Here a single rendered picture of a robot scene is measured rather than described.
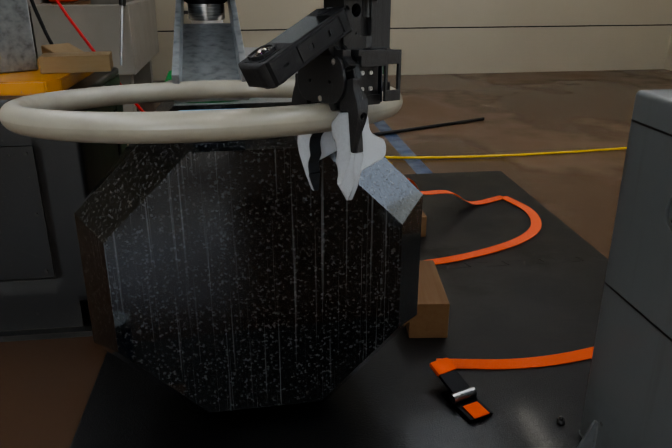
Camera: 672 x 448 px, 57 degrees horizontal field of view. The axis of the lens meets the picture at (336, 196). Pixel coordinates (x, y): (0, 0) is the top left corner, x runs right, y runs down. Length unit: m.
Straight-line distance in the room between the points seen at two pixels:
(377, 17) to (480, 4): 6.45
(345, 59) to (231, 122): 0.12
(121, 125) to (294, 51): 0.17
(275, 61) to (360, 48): 0.12
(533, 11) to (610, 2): 0.88
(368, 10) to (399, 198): 0.83
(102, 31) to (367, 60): 3.96
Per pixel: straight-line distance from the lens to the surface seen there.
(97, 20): 4.53
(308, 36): 0.59
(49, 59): 2.08
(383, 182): 1.41
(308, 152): 0.66
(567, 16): 7.52
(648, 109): 1.35
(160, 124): 0.59
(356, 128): 0.60
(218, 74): 1.14
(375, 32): 0.66
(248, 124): 0.59
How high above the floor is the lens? 1.07
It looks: 20 degrees down
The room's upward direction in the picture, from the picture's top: straight up
